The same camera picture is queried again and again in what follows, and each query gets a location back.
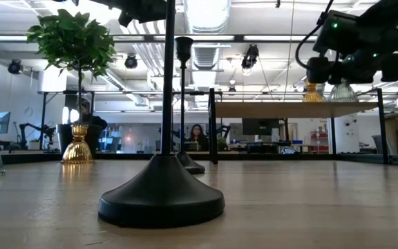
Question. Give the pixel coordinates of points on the tall black candlestick holder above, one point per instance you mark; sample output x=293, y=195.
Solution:
x=161, y=197

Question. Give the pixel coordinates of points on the black ceiling spotlight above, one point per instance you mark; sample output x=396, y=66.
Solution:
x=131, y=62
x=14, y=66
x=250, y=57

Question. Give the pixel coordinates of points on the black ceiling light rail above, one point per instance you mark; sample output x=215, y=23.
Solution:
x=238, y=38

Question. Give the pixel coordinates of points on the person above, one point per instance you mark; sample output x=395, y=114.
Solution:
x=95, y=121
x=197, y=133

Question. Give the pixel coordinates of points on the black display screen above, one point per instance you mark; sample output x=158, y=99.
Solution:
x=261, y=127

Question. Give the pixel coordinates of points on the amber ribbed glass candle holder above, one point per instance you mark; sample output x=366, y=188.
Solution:
x=312, y=96
x=77, y=150

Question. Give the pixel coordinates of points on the red storage rack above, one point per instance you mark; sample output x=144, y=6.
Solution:
x=320, y=141

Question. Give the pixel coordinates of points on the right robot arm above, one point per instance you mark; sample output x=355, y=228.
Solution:
x=392, y=10

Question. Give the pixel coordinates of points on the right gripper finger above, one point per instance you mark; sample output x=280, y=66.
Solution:
x=392, y=67
x=318, y=71

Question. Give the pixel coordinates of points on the black metal gantry frame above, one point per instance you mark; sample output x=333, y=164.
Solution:
x=43, y=121

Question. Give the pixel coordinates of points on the green potted plant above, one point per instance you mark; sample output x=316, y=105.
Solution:
x=71, y=41

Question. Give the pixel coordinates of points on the silver ventilation duct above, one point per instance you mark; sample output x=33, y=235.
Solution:
x=207, y=20

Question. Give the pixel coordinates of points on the medium black candlestick holder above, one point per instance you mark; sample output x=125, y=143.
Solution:
x=190, y=166

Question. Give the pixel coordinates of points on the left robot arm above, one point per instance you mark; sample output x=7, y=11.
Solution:
x=143, y=8

